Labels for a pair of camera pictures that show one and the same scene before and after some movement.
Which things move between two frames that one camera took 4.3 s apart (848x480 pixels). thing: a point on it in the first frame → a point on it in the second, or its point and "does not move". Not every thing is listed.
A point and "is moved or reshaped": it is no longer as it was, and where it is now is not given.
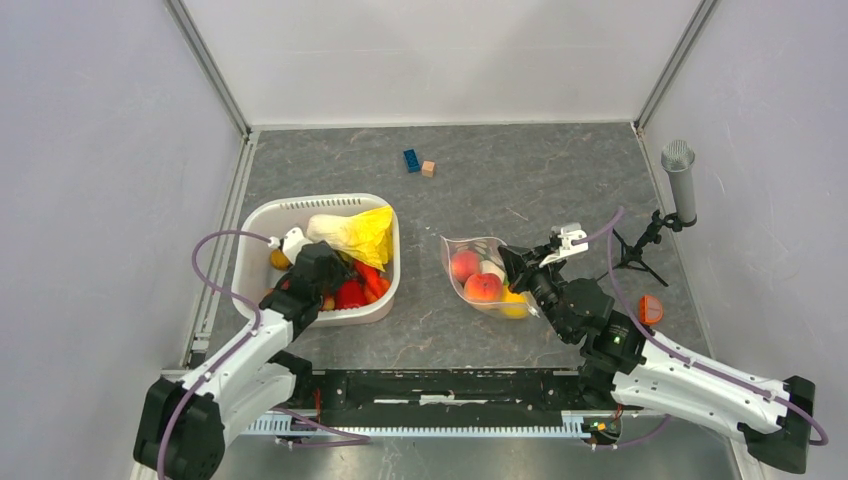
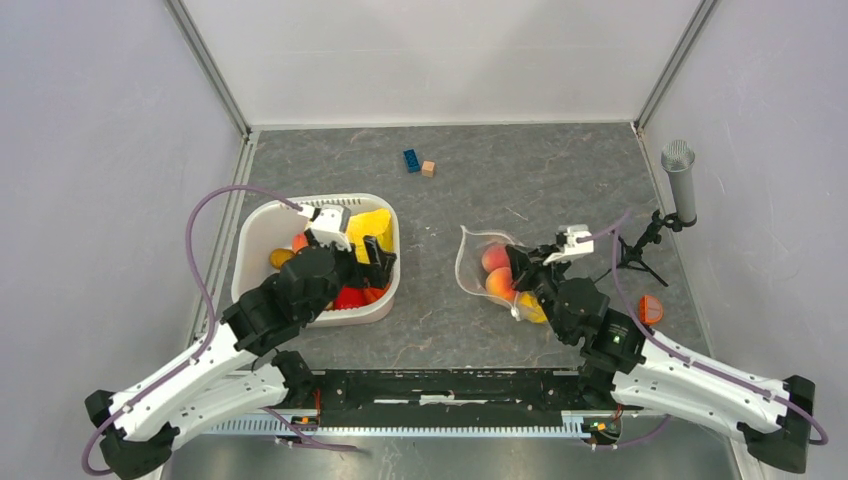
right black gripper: [521, 265] does not move
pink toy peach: [464, 264] → [495, 257]
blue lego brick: [412, 161] does not move
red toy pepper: [350, 294] does not move
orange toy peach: [483, 288] is moved or reshaped
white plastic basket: [253, 271] does not move
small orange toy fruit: [279, 260] does not move
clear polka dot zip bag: [478, 272] is moved or reshaped
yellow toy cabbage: [366, 236] does not move
